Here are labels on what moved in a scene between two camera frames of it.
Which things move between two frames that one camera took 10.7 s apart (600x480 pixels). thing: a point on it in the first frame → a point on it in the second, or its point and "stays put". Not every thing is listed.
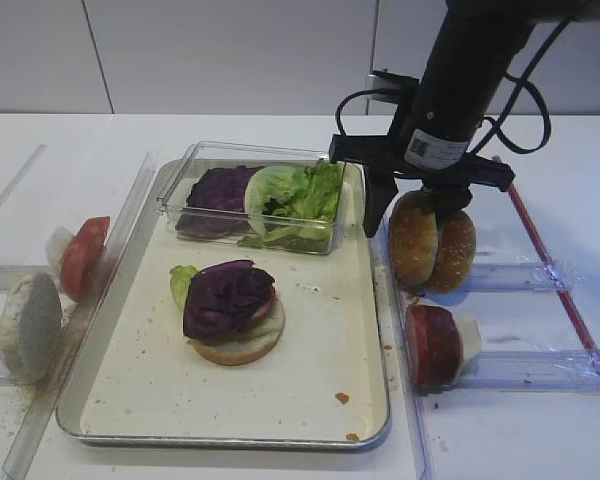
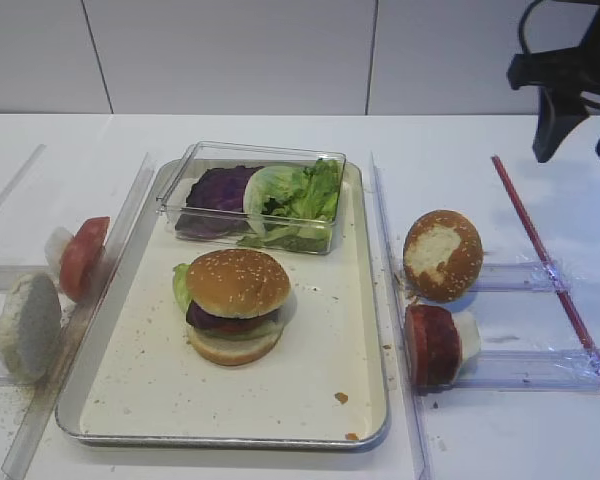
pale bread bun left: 25,332 stays put
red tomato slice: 82,259 stays put
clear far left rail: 11,185 stays put
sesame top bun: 413,238 → 237,283
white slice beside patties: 470,338 stays put
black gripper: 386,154 → 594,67
